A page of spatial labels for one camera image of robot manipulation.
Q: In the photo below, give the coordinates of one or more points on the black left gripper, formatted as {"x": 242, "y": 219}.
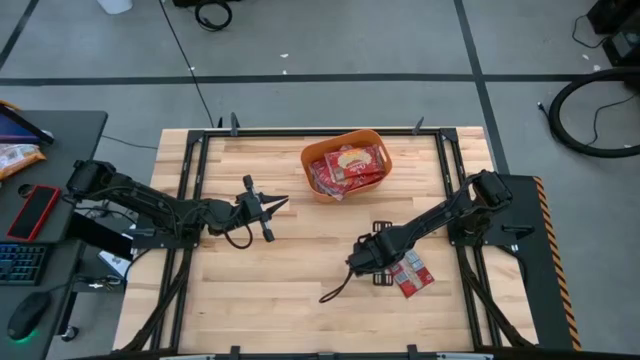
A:
{"x": 250, "y": 207}

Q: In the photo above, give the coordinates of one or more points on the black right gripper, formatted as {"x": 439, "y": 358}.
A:
{"x": 382, "y": 227}

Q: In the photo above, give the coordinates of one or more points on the red popcorn bag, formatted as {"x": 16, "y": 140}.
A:
{"x": 372, "y": 181}
{"x": 322, "y": 177}
{"x": 355, "y": 162}
{"x": 415, "y": 277}

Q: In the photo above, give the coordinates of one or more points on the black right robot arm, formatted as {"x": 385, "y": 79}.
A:
{"x": 440, "y": 215}

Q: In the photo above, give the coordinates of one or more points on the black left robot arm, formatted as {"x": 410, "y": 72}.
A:
{"x": 145, "y": 200}

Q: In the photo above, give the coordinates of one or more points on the orange plastic basket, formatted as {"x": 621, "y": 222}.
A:
{"x": 345, "y": 137}

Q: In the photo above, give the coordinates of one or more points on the white paper sheet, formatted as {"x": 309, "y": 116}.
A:
{"x": 116, "y": 262}

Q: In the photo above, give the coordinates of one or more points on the bunch of keys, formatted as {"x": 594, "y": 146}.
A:
{"x": 102, "y": 284}

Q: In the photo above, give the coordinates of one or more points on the black desk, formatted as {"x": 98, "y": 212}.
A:
{"x": 75, "y": 145}

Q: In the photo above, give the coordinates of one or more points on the black caster wheel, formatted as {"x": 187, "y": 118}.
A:
{"x": 70, "y": 332}

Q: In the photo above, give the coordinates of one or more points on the phone with red case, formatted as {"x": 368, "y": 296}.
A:
{"x": 32, "y": 212}

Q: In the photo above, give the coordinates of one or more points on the black backlit keyboard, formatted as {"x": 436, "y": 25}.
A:
{"x": 20, "y": 262}

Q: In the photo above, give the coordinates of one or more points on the orange snack bag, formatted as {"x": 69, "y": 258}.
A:
{"x": 17, "y": 157}

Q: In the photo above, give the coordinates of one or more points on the tablet with purple screen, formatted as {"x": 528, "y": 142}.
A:
{"x": 20, "y": 127}

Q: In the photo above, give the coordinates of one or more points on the black computer mouse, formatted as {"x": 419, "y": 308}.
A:
{"x": 27, "y": 315}

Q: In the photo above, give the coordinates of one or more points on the black equipment boxes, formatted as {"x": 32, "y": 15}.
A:
{"x": 620, "y": 40}

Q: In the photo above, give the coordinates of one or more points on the black aluminium table frame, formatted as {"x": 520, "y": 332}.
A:
{"x": 275, "y": 133}

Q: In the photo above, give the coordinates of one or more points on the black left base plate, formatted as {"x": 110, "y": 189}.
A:
{"x": 160, "y": 240}

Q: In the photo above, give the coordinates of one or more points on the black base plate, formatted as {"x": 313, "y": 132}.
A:
{"x": 525, "y": 225}
{"x": 160, "y": 240}

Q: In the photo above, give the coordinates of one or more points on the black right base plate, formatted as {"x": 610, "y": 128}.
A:
{"x": 525, "y": 225}

